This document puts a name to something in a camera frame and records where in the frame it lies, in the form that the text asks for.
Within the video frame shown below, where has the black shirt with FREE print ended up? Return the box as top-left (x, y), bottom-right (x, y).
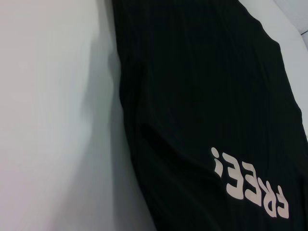
top-left (112, 0), bottom-right (308, 231)

